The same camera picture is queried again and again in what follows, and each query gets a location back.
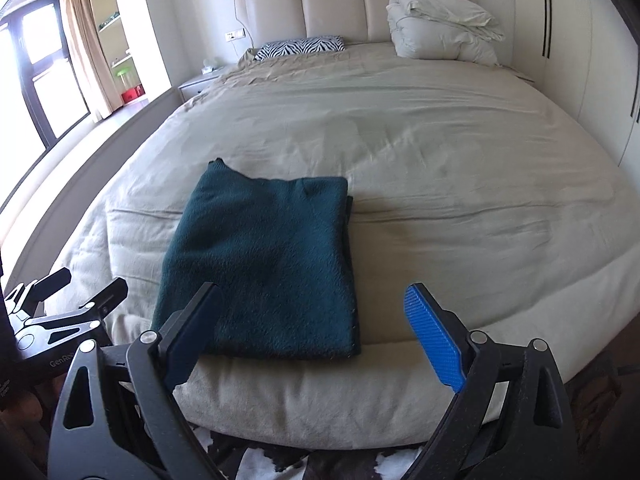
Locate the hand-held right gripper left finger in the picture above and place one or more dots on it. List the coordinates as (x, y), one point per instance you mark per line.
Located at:
(186, 345)

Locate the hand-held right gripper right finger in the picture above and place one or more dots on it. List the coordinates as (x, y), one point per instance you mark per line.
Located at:
(430, 335)

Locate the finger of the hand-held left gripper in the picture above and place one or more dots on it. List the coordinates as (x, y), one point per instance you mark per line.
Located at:
(45, 285)
(105, 300)

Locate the teal knit sweater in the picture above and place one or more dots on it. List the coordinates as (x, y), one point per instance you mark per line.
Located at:
(270, 260)

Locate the cowhide rug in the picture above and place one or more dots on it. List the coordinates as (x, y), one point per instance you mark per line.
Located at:
(310, 462)

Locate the bed with beige sheet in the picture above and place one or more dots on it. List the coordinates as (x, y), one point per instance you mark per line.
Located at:
(425, 160)

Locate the red box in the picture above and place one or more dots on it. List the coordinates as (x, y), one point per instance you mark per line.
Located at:
(132, 95)

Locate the dark framed glass door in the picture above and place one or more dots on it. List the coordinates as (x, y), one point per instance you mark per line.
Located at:
(40, 70)

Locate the grey nightstand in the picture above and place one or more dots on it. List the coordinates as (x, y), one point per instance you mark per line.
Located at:
(200, 85)

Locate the beige curtain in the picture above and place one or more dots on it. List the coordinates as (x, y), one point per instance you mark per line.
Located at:
(85, 50)

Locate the tissue box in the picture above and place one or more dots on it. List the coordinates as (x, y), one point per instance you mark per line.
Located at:
(208, 66)

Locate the white open shelf unit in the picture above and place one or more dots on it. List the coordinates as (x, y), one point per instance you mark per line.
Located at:
(112, 20)

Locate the white folded duvet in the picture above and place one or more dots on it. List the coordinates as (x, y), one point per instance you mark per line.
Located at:
(435, 25)

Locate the zebra print pillow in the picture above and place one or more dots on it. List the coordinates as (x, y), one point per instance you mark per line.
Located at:
(300, 47)

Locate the white wardrobe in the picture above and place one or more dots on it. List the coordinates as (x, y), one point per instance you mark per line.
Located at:
(590, 35)

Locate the beige padded headboard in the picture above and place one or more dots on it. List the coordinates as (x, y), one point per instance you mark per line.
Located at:
(330, 5)

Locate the wall socket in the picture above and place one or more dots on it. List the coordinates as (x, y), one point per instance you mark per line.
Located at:
(235, 34)

